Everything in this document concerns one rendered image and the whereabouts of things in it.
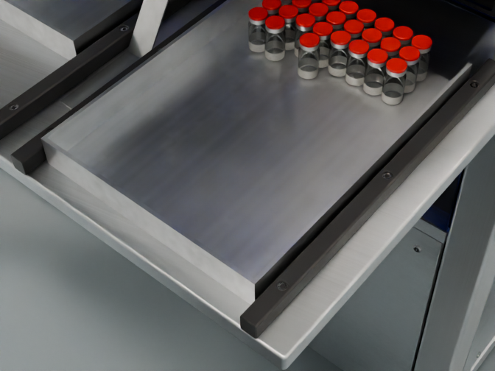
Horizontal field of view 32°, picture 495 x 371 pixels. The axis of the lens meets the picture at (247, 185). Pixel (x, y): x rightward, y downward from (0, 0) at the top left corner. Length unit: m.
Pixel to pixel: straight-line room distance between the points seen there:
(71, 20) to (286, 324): 0.46
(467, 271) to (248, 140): 0.44
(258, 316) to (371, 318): 0.72
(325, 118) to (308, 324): 0.24
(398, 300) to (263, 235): 0.58
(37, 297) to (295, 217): 1.13
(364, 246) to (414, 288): 0.51
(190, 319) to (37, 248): 0.39
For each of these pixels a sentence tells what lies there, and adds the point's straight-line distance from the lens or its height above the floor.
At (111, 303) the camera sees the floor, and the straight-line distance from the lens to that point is 1.81.
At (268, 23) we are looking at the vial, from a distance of 0.90.
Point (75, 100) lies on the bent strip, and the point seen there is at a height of 0.88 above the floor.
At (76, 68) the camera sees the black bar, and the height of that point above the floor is 0.90.
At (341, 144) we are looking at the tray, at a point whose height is 0.88.
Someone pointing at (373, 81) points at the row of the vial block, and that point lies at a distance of 0.88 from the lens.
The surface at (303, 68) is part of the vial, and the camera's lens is 0.90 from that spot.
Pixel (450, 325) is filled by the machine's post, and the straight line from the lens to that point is 1.29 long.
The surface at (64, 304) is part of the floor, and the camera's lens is 1.83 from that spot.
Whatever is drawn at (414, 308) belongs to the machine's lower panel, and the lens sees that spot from 1.31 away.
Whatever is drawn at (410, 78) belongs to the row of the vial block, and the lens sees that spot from 0.89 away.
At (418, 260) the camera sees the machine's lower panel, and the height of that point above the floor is 0.52.
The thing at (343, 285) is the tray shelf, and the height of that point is 0.88.
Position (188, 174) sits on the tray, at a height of 0.88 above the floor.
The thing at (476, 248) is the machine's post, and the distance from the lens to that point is 1.13.
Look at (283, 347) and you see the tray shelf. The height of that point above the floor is 0.88.
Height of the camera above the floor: 1.49
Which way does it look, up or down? 49 degrees down
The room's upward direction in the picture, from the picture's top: 2 degrees counter-clockwise
